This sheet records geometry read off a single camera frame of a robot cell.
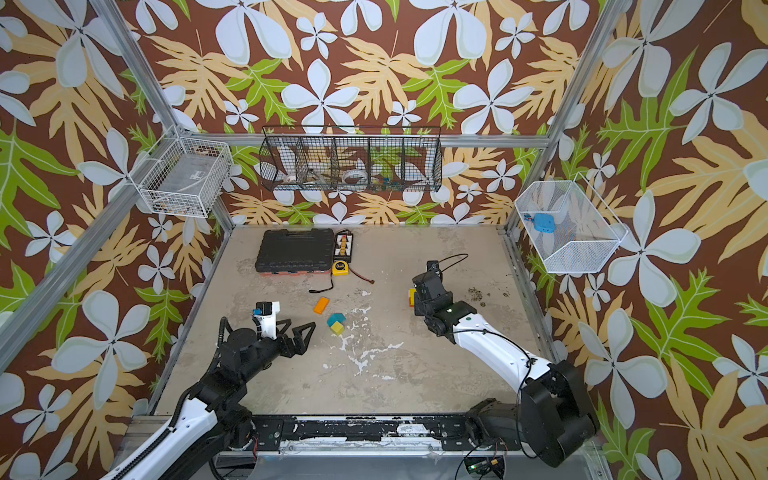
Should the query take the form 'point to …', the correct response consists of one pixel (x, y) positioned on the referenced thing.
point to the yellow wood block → (412, 292)
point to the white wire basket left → (183, 176)
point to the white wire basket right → (569, 228)
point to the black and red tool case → (283, 253)
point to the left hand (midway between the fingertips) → (301, 319)
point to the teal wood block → (337, 316)
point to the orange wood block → (322, 305)
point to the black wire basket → (352, 158)
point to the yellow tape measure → (340, 268)
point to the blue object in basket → (544, 223)
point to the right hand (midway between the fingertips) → (425, 293)
